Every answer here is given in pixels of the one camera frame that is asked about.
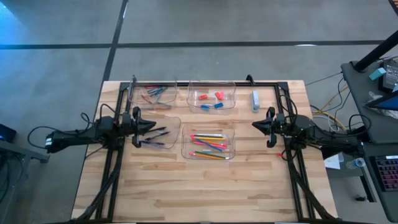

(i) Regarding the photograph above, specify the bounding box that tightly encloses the grey side desk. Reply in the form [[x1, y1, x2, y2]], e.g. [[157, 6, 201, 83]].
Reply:
[[340, 58, 398, 223]]

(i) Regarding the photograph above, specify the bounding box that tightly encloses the clear plastic bin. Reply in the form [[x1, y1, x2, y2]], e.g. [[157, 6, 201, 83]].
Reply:
[[185, 80, 237, 116], [180, 123, 236, 161], [129, 114, 182, 151], [127, 77, 178, 111]]

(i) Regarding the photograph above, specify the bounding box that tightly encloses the green pencil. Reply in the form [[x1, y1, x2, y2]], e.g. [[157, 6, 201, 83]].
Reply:
[[193, 150, 230, 160]]

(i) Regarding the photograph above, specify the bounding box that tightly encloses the black rig pole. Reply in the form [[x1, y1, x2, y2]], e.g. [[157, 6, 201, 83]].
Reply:
[[353, 29, 398, 73]]

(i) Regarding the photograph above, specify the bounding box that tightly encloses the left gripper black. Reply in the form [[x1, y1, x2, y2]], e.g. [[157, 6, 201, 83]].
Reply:
[[120, 106, 157, 149]]

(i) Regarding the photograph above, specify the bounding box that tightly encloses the grey stapler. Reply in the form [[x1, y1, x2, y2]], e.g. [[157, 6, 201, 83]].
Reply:
[[250, 89, 261, 113]]

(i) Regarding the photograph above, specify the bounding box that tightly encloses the backlit computer keyboard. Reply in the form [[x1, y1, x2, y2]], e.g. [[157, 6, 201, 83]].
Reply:
[[369, 154, 398, 192]]

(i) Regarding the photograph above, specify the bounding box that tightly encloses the white paper sheet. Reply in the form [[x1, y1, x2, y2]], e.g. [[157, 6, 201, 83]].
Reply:
[[323, 154, 345, 170]]

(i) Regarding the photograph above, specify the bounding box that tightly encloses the clear water bottle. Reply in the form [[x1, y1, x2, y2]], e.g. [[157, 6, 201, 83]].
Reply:
[[345, 157, 367, 170]]

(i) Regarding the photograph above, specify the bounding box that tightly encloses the orange pencil with pink eraser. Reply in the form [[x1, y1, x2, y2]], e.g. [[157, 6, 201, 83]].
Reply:
[[198, 139, 228, 147], [188, 151, 226, 161]]

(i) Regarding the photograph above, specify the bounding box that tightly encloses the grey metal stand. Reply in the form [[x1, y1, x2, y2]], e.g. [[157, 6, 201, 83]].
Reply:
[[0, 139, 50, 224]]

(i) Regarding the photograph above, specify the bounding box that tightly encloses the black device with blue light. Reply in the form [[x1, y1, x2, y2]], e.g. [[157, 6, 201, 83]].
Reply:
[[0, 123, 17, 144]]

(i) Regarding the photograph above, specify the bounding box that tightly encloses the teal box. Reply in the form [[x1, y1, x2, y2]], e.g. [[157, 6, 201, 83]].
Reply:
[[368, 67, 387, 82]]

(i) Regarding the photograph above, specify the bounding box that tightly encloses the dark blue tablet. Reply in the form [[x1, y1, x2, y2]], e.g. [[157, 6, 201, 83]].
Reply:
[[363, 90, 398, 112]]

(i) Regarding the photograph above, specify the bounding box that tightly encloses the yellow pencil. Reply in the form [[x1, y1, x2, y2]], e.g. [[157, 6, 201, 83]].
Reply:
[[190, 136, 227, 141]]

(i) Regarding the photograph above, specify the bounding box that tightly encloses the black rig beam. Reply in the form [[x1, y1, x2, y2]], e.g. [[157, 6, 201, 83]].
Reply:
[[320, 125, 371, 160]]

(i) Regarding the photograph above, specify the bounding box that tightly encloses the black electronic device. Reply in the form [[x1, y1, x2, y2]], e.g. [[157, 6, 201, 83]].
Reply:
[[381, 58, 398, 93]]

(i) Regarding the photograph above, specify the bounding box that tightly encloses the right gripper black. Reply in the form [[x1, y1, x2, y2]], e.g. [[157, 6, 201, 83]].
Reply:
[[251, 106, 286, 149]]

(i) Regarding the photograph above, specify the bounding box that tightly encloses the grey pencil with pink eraser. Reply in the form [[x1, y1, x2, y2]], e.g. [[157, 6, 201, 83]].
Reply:
[[189, 133, 226, 138]]

